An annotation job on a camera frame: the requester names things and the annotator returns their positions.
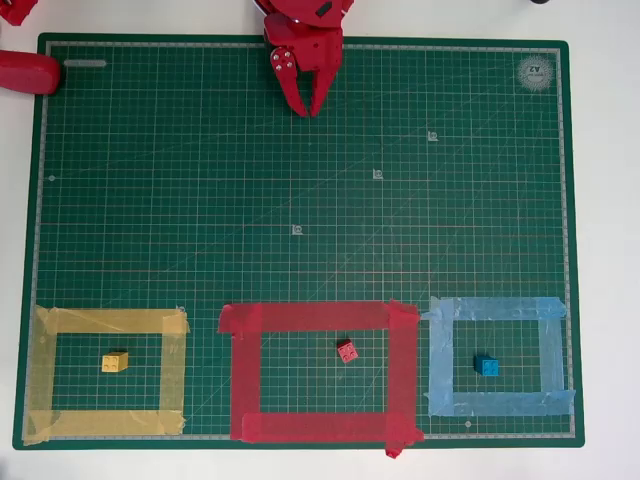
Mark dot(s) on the red toy brick cube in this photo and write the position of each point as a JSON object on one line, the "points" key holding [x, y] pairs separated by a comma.
{"points": [[347, 351]]}

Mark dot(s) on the yellow toy brick cube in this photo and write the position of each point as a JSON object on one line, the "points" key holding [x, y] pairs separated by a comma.
{"points": [[114, 362]]}

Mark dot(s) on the red tape square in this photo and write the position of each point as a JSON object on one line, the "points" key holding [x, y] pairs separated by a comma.
{"points": [[245, 370]]}

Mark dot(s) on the blue tape square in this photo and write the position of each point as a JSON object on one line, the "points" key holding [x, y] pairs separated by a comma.
{"points": [[442, 360]]}

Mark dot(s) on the red follower robot arm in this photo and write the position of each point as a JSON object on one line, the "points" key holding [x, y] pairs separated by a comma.
{"points": [[310, 12]]}

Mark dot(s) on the blue toy brick cube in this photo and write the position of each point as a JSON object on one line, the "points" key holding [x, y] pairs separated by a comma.
{"points": [[486, 366]]}

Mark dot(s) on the green cutting mat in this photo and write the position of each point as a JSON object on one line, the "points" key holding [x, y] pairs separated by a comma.
{"points": [[300, 200]]}

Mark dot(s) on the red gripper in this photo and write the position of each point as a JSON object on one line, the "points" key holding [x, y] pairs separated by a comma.
{"points": [[314, 56]]}

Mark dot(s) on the yellow tape square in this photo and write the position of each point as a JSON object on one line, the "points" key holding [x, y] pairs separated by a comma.
{"points": [[40, 380]]}

